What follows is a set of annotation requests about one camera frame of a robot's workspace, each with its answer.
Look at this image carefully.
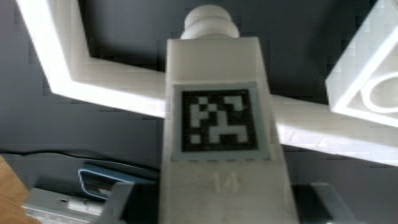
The wooden board edge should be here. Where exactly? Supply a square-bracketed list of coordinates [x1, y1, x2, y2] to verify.
[0, 156, 41, 224]

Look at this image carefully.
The blue and grey device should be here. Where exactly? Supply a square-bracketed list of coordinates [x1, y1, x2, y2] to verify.
[79, 163, 159, 200]

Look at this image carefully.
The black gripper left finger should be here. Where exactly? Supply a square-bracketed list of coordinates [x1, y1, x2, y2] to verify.
[24, 182, 136, 224]

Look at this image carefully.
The white U-shaped obstacle fence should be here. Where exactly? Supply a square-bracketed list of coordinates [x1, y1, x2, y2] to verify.
[17, 0, 398, 167]

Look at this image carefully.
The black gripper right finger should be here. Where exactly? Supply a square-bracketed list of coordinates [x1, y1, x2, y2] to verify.
[294, 182, 368, 224]

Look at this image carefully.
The white square tabletop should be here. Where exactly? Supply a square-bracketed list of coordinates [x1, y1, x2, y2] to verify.
[326, 0, 398, 128]

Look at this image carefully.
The white table leg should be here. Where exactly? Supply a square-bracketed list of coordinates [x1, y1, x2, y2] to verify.
[160, 5, 299, 224]

